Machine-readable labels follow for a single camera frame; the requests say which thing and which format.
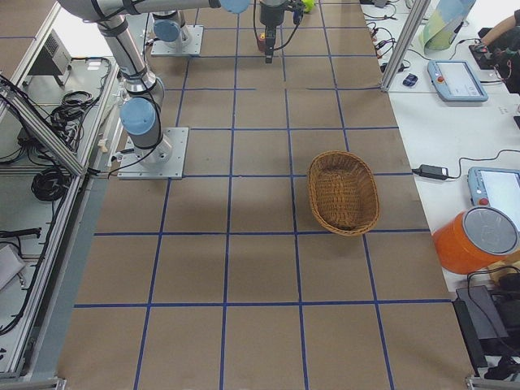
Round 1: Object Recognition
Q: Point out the near teach pendant blue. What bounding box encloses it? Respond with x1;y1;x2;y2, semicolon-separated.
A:
467;167;519;211

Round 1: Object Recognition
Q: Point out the aluminium frame post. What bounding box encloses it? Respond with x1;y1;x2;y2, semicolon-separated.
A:
380;0;431;92

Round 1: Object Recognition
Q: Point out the green apple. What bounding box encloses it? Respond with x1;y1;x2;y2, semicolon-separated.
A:
301;0;315;13

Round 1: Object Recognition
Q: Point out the orange bucket grey lid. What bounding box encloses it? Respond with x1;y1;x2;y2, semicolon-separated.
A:
433;206;519;275

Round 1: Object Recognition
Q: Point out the teach pendant blue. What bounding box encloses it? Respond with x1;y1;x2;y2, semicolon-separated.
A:
467;167;519;211
427;60;488;102

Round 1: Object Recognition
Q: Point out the dark blue mouse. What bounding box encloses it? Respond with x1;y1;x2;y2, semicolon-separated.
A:
402;73;418;88

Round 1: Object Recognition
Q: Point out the red yellow apple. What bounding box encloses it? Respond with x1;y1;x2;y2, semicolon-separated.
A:
257;32;266;53

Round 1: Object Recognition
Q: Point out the coiled black cable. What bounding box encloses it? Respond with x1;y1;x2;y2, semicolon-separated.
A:
31;168;69;202

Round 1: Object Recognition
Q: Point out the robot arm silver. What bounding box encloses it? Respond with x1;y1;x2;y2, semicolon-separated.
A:
152;10;188;45
59;1;250;166

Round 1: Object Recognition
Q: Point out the oval wicker basket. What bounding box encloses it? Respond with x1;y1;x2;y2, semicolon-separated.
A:
307;150;380;236

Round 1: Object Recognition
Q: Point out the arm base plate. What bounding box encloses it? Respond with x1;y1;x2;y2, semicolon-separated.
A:
151;22;204;57
116;128;189;180

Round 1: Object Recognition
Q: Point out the rolled poster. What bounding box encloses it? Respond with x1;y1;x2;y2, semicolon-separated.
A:
419;0;476;53

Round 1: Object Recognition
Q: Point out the far teach pendant blue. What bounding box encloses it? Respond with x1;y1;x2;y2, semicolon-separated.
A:
427;60;488;102

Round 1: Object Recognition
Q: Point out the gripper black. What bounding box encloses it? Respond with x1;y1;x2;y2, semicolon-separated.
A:
260;0;287;63

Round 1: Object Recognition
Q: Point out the grey control box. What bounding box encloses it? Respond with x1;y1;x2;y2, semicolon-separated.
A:
28;30;72;87

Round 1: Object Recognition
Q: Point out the black power adapter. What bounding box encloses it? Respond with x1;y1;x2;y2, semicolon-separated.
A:
412;164;449;180

